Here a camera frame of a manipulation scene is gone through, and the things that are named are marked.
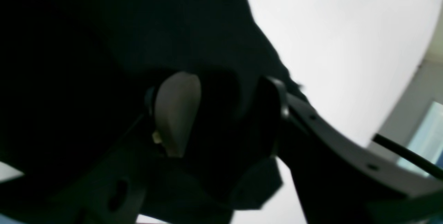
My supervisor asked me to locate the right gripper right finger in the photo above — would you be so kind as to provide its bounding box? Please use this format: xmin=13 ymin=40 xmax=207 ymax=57
xmin=257 ymin=76 xmax=442 ymax=224

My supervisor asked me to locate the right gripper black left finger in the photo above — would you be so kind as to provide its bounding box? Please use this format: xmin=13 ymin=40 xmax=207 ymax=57
xmin=49 ymin=72 xmax=201 ymax=224

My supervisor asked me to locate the black T-shirt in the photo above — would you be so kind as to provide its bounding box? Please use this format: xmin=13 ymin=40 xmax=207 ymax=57
xmin=1 ymin=0 xmax=306 ymax=224

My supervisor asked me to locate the black cable near window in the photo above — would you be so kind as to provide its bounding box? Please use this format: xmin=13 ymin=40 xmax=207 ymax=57
xmin=373 ymin=133 xmax=443 ymax=179

